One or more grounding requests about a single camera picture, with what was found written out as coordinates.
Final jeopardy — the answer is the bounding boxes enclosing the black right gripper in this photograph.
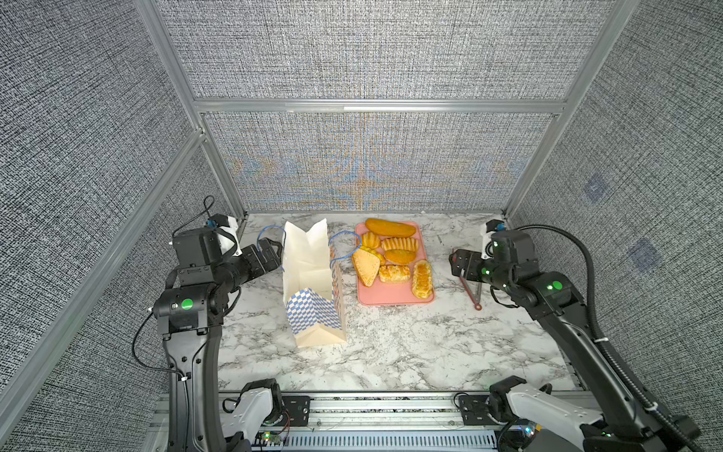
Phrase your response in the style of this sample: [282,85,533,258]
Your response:
[450,246,517,296]

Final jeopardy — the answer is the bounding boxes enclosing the red kitchen tongs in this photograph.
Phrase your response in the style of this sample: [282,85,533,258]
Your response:
[457,277,482,311]

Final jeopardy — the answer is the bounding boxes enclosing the long braided pastry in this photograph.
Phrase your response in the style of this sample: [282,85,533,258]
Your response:
[412,260,434,299]

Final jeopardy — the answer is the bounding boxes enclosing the checkered paper bag blue handles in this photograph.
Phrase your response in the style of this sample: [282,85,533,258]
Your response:
[281,220,361,348]

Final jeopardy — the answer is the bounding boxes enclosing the oval golden bread bun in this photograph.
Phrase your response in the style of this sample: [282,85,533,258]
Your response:
[384,250,416,266]

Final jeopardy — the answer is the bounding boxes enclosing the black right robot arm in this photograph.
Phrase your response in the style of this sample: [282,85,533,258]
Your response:
[449,225,700,451]

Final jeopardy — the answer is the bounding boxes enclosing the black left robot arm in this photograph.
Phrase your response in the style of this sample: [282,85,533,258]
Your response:
[152,225,284,451]

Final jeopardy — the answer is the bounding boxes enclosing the ridged golden bread roll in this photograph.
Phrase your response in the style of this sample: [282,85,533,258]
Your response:
[381,237,419,252]

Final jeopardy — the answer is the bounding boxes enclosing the long oval bread loaf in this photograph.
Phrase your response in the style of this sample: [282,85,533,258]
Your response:
[365,218,416,238]

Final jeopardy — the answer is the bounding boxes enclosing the triangular tan bread slice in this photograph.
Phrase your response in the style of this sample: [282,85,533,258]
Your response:
[352,248,383,287]

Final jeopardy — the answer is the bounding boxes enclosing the pink plastic tray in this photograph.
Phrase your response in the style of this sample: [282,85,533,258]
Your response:
[357,221,435,306]

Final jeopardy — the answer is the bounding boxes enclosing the square glazed pastry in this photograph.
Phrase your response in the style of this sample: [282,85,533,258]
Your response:
[378,265,412,284]

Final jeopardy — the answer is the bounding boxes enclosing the small ridged yellow bun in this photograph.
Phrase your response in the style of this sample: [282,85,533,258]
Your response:
[360,231,381,250]

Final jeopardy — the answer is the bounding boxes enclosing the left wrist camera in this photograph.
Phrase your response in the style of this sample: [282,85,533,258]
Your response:
[206,214,242,256]

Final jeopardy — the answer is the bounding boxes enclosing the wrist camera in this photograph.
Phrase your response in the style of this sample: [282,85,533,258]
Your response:
[481,218,506,259]
[206,214,242,256]

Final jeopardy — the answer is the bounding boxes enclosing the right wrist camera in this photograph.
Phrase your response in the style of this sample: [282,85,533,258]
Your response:
[481,218,506,259]

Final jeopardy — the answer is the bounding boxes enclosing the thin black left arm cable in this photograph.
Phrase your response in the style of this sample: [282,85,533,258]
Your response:
[131,310,190,380]

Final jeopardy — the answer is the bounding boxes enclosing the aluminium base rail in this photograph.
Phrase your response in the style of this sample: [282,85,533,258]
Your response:
[140,391,634,452]

